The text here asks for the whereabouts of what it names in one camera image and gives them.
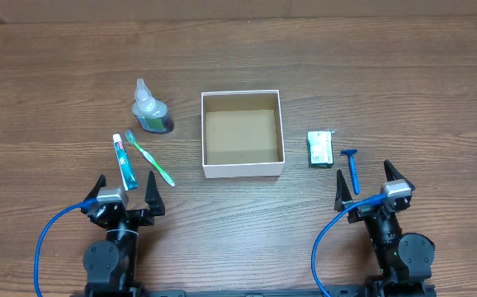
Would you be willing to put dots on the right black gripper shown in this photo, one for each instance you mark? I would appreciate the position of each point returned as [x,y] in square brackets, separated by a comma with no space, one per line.
[375,211]

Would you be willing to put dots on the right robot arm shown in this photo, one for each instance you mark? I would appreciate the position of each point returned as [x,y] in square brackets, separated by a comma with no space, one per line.
[404,259]

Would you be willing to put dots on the clear soap pump bottle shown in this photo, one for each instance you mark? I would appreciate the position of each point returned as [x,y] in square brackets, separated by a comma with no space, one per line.
[151,113]

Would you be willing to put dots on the green soap packet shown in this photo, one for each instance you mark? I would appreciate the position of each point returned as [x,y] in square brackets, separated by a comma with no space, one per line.
[320,148]

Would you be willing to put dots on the green toothbrush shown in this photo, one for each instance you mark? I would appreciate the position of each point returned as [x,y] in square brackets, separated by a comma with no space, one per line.
[133,141]

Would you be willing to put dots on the blue disposable razor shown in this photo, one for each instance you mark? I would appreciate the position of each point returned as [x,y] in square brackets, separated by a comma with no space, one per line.
[350,153]

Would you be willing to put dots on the teal toothpaste tube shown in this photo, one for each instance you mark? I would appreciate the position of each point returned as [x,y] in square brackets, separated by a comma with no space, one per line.
[127,173]

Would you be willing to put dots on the white cardboard box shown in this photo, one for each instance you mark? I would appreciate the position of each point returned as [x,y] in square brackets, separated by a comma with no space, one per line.
[241,134]

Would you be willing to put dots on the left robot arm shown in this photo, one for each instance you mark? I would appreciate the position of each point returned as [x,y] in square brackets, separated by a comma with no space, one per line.
[111,263]

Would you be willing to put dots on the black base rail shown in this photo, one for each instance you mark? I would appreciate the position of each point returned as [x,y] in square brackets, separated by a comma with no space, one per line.
[333,290]

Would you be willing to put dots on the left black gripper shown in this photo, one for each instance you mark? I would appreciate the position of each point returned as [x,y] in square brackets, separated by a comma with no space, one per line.
[127,214]

